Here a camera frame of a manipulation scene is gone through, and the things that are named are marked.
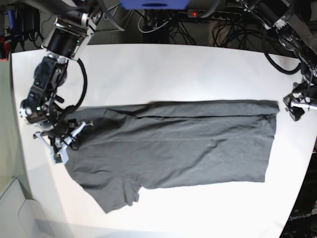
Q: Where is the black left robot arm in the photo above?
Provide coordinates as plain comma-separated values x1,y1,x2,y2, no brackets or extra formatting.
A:
240,0,317,121

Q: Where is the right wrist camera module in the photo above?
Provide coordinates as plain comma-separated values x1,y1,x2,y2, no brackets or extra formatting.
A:
51,154,64,165

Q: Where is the red black clamp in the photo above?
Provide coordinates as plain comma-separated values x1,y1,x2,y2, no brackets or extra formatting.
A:
0,35,11,61

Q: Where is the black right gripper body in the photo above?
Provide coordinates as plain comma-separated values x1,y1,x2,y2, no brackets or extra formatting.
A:
33,119,94,161

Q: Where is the black power strip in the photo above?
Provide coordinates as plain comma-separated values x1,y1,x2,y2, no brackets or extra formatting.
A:
187,9,242,21

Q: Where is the blue plastic box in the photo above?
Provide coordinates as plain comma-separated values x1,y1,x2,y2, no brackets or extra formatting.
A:
120,0,189,10

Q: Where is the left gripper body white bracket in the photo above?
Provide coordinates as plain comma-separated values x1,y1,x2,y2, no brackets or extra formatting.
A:
283,83,317,111

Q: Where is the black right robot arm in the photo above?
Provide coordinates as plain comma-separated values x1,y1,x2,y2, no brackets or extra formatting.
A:
19,0,122,164

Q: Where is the dark grey t-shirt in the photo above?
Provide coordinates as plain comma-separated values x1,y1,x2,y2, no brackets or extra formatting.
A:
65,100,279,213

